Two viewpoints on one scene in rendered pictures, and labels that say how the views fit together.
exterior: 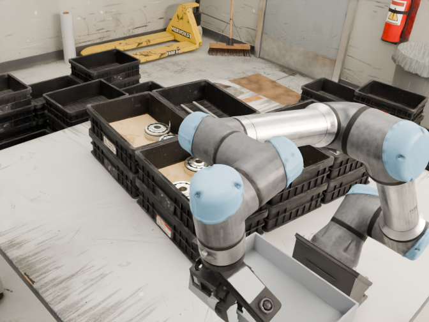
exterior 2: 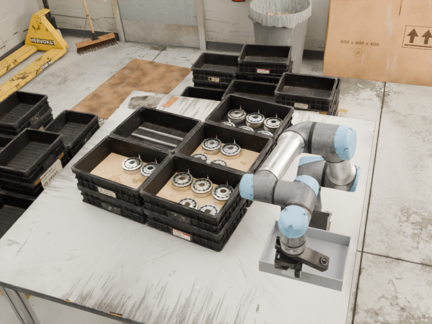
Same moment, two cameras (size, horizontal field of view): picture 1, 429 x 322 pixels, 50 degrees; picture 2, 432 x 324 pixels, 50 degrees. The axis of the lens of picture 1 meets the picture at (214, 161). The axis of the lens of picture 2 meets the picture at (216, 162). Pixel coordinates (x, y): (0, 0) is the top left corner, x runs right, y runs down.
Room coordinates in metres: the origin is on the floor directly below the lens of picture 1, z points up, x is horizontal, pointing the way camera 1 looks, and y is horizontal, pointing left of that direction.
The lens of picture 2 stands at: (-0.22, 0.46, 2.32)
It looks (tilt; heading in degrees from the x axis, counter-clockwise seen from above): 39 degrees down; 341
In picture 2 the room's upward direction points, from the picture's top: 5 degrees counter-clockwise
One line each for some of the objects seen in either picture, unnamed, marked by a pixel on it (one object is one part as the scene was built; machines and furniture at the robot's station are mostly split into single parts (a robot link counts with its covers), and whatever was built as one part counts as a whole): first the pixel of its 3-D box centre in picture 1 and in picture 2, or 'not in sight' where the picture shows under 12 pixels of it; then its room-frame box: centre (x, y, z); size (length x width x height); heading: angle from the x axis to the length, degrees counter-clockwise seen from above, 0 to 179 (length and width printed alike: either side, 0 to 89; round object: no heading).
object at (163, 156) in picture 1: (200, 181); (194, 193); (1.29, 0.04, 0.87); 0.40 x 0.30 x 0.11; 40
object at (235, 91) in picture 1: (223, 89); (143, 101); (2.43, -0.01, 0.71); 0.22 x 0.19 x 0.01; 48
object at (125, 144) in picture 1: (142, 119); (121, 162); (1.60, 0.29, 0.92); 0.40 x 0.30 x 0.02; 40
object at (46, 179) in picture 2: not in sight; (53, 176); (2.33, 0.67, 0.41); 0.31 x 0.02 x 0.16; 138
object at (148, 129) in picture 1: (157, 128); (132, 163); (1.64, 0.24, 0.86); 0.10 x 0.10 x 0.01
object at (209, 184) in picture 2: not in sight; (202, 185); (1.33, -0.01, 0.86); 0.10 x 0.10 x 0.01
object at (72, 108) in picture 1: (89, 128); (36, 175); (2.44, 0.78, 0.37); 0.40 x 0.30 x 0.45; 138
